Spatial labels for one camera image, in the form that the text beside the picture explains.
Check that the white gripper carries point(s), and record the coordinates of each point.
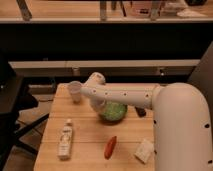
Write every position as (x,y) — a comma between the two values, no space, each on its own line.
(98,105)

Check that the green ceramic bowl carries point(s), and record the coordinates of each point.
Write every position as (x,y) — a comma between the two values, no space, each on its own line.
(113,112)

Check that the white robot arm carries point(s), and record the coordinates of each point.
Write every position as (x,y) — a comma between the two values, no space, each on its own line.
(181,120)

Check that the white plastic cup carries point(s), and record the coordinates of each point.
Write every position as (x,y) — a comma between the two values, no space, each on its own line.
(74,88)

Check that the red chili pepper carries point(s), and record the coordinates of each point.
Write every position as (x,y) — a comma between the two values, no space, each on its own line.
(110,147)

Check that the white lotion bottle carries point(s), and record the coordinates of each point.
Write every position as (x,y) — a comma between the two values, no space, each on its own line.
(64,148)

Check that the black office chair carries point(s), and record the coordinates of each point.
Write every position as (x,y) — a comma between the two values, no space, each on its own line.
(14,97)

